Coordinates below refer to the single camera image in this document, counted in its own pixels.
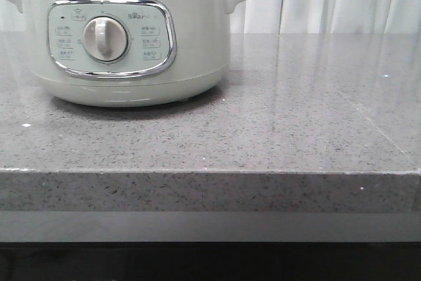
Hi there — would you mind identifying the pale green electric pot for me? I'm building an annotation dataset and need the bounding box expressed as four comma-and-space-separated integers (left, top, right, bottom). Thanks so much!
6, 0, 248, 107

